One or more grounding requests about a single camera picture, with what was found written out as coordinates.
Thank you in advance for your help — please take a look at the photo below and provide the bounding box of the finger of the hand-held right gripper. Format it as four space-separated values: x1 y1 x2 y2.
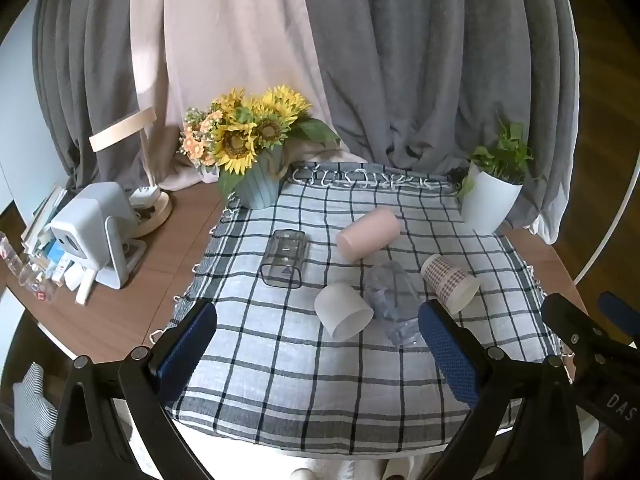
598 291 640 347
541 293 640 372

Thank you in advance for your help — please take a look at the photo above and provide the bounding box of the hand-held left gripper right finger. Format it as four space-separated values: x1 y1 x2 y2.
417 300 586 480

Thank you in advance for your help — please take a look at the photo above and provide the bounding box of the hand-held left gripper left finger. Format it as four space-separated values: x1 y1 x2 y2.
51 300 219 480

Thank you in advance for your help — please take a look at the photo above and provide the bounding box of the patterned paper cup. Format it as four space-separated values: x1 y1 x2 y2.
420 254 481 314

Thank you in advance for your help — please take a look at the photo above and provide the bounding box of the clear plastic cup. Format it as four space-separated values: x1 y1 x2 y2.
363 261 427 347

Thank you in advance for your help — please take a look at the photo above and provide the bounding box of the white cup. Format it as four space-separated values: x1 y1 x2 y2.
314 282 375 339

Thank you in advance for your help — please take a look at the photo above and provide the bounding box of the grey transparent rectangular cup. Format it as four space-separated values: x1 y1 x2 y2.
260 229 308 289

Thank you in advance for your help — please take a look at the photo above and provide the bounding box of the pink cup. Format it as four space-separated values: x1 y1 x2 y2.
336 208 401 261

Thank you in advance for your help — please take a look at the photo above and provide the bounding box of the white hoop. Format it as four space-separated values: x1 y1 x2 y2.
571 152 640 287

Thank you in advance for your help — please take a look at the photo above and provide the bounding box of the checked tablecloth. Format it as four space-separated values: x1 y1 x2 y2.
165 160 564 461

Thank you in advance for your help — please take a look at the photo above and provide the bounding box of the white plant pot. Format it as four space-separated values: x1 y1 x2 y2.
460 162 524 235

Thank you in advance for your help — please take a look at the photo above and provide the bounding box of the white projector on stand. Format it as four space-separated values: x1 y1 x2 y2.
49 182 147 290

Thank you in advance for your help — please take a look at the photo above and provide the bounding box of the white power adapter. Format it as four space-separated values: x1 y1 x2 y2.
129 185 162 209

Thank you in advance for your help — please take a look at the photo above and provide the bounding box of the striped star pillow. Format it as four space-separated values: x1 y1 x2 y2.
12 362 61 467

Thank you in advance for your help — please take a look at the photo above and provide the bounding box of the clear plastic organizer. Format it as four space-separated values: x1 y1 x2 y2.
0 231 57 304

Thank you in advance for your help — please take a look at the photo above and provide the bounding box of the green potted plant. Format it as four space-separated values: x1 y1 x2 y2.
457 119 547 197

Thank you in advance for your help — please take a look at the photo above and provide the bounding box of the blue ribbed vase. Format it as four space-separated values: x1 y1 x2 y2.
232 152 284 211

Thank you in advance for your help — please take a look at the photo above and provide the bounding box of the stack of books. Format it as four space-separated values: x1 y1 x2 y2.
20 185 69 262

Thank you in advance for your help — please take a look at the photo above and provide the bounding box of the white desk lamp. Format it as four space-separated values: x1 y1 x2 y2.
89 107 174 239

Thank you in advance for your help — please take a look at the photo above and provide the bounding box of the sunflower bouquet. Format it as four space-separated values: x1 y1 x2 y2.
179 85 342 197

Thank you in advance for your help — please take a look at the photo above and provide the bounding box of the grey curtain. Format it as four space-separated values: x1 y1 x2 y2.
299 0 578 246
31 0 168 192

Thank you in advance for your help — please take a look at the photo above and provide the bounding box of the pink curtain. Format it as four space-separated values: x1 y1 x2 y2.
129 0 352 192

